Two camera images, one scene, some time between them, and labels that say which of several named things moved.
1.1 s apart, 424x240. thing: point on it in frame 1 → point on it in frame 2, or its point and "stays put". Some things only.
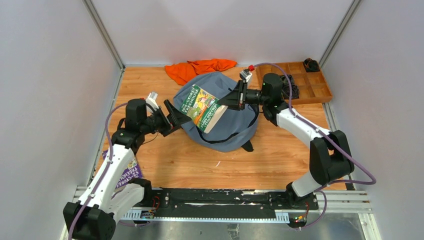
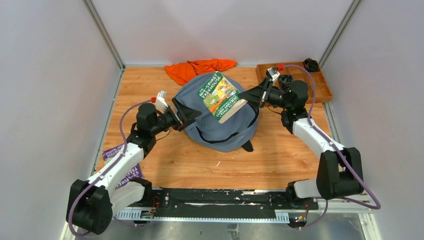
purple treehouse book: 132,171 stays put
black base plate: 181,202 stays put
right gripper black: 236,99 → 254,96
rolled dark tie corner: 311,65 stays put
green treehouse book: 203,108 → 221,96
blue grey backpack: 235,128 stays put
